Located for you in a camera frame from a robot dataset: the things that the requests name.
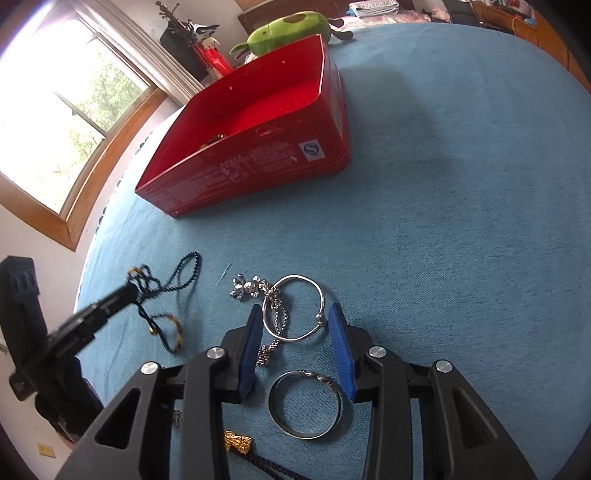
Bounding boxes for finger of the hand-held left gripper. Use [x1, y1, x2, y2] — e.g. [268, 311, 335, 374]
[95, 282, 140, 321]

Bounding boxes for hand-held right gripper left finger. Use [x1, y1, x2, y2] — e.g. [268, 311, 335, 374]
[55, 305, 264, 480]

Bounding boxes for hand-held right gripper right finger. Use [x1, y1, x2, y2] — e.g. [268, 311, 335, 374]
[327, 304, 539, 480]

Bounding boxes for silver bear pendant chain necklace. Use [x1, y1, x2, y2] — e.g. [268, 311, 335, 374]
[229, 274, 291, 367]

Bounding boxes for multicoloured braided bracelet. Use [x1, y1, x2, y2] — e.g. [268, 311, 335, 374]
[137, 295, 184, 355]

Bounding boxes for dark beaded necklace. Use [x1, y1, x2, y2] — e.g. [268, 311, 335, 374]
[128, 251, 202, 296]

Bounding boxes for thin silver ball-end bangle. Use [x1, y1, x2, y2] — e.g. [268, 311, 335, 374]
[262, 274, 329, 343]

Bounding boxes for wide silver bangle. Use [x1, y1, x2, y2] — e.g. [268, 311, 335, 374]
[269, 369, 346, 440]

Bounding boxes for red tin box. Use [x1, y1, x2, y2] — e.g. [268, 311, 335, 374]
[135, 33, 350, 217]

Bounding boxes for wooden framed window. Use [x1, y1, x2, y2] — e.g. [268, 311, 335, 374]
[0, 0, 167, 252]

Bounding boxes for blue bedspread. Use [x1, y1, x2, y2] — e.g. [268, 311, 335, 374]
[74, 21, 591, 480]

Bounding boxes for white curtain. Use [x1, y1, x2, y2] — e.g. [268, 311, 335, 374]
[92, 0, 206, 104]

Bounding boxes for red hanging bag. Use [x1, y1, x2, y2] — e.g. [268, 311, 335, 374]
[191, 34, 234, 79]

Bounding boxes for black hanging bag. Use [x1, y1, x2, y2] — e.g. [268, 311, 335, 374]
[160, 21, 208, 79]

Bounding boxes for wooden coat rack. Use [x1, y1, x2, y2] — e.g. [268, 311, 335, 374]
[156, 1, 185, 28]

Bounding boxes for green plush toy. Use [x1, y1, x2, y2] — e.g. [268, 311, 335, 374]
[230, 11, 354, 58]

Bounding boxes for pink floral blanket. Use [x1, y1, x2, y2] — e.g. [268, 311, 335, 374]
[330, 11, 432, 31]

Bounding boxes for folded towels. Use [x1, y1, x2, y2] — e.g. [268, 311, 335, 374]
[348, 0, 400, 19]

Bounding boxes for black chair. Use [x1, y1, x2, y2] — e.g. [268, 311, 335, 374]
[443, 0, 481, 24]

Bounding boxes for wooden desk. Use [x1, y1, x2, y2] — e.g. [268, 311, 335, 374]
[471, 0, 583, 88]

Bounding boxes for gold pendant on black cord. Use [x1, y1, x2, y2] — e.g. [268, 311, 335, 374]
[224, 430, 308, 480]

